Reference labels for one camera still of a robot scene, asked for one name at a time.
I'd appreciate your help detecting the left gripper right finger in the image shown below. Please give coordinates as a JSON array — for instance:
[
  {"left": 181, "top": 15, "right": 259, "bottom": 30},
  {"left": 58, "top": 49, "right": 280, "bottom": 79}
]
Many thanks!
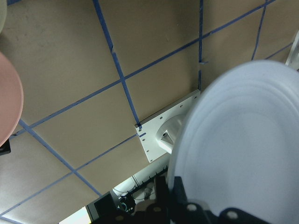
[{"left": 172, "top": 176, "right": 188, "bottom": 206}]

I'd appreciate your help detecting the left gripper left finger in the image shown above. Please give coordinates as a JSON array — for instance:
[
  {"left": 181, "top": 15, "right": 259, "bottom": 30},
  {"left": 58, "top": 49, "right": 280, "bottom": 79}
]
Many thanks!
[{"left": 155, "top": 176, "right": 169, "bottom": 205}]

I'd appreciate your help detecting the blue plate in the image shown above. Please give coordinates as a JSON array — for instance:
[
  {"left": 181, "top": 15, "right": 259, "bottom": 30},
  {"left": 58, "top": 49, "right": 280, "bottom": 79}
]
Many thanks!
[{"left": 168, "top": 60, "right": 299, "bottom": 224}]

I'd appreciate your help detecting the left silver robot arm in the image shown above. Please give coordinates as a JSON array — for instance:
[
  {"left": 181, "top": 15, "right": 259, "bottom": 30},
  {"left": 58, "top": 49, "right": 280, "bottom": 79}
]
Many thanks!
[{"left": 155, "top": 114, "right": 185, "bottom": 205}]

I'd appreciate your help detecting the pink plate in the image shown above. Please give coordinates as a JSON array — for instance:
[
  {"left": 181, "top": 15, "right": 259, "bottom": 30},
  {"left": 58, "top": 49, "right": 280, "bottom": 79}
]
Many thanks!
[{"left": 0, "top": 54, "right": 24, "bottom": 145}]

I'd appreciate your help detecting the black dish rack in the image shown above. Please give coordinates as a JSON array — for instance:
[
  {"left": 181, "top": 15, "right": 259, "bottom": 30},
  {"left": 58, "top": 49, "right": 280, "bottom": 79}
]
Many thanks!
[{"left": 0, "top": 139, "right": 11, "bottom": 155}]

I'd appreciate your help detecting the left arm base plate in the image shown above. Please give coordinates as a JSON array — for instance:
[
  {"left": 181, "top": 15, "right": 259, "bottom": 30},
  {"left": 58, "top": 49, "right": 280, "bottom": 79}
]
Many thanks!
[{"left": 135, "top": 90, "right": 201, "bottom": 163}]

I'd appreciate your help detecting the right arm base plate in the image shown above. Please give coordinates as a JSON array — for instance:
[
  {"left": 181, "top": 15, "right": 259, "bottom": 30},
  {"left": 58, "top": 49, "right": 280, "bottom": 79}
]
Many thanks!
[{"left": 285, "top": 31, "right": 299, "bottom": 71}]

